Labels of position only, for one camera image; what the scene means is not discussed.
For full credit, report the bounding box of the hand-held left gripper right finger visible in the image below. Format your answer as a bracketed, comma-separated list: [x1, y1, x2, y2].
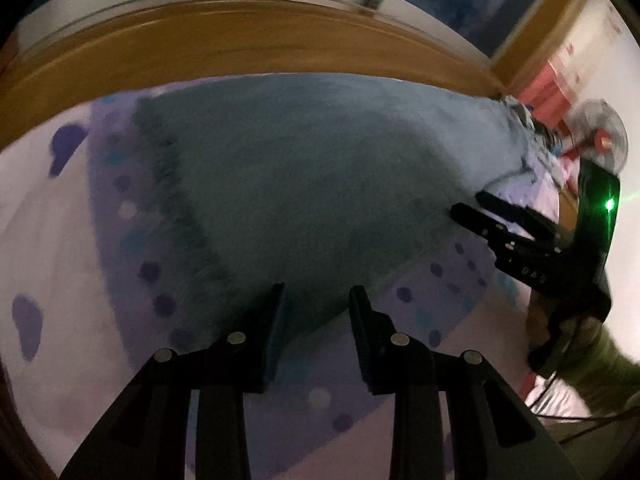
[348, 285, 583, 480]

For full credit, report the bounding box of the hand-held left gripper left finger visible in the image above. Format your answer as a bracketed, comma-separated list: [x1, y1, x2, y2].
[60, 283, 287, 480]

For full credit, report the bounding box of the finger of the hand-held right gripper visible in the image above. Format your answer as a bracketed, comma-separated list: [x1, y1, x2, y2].
[475, 190, 558, 242]
[449, 203, 532, 262]

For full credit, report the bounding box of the person's right forearm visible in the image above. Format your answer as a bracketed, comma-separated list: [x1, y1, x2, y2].
[565, 310, 640, 417]

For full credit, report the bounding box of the pile of colourful clothes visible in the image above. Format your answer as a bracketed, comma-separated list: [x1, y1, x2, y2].
[500, 97, 563, 161]

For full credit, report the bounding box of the brown wooden furniture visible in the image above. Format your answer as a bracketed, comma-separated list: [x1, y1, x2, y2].
[552, 175, 583, 216]

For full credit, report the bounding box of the standing electric fan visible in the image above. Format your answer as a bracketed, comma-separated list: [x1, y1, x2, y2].
[565, 99, 629, 173]

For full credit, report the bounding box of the red patterned curtain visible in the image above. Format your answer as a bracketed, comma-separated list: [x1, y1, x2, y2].
[515, 57, 586, 151]

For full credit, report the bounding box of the polka dot lilac bedsheet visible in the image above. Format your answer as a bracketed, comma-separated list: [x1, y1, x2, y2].
[0, 77, 591, 480]

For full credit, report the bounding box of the wooden headboard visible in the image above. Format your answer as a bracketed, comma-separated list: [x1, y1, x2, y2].
[0, 0, 601, 153]

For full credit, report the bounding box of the black cable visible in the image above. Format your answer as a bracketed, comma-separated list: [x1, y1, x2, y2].
[522, 370, 640, 443]

